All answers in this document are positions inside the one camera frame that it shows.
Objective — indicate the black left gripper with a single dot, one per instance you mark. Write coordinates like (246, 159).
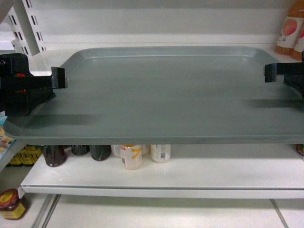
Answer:
(20, 91)

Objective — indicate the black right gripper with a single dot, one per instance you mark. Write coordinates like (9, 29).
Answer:
(293, 74)

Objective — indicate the grey silver serving tray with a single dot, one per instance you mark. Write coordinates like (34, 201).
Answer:
(165, 95)

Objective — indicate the peach juice bottle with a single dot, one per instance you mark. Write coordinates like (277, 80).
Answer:
(290, 29)

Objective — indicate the white slotted shelf upright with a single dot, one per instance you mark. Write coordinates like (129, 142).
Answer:
(24, 40)

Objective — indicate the dark tea bottle middle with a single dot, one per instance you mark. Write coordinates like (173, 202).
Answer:
(80, 150)

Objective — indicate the dark tea bottle front left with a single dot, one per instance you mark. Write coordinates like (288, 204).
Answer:
(54, 155)

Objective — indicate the teal snack bag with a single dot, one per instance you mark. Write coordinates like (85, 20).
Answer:
(5, 141)

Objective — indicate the dark tea bottle blue label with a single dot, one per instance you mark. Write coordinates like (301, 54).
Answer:
(100, 152)

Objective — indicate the orange juice bottle front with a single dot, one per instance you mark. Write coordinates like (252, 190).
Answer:
(131, 155)

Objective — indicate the orange juice bottle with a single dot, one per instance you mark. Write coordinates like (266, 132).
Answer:
(160, 152)
(131, 155)

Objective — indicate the white middle shelf board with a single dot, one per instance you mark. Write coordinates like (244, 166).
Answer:
(222, 171)

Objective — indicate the orange juice bottle right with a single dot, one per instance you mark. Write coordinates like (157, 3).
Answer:
(160, 152)

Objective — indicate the yellow lid sauce jar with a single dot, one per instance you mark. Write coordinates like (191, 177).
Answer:
(11, 206)

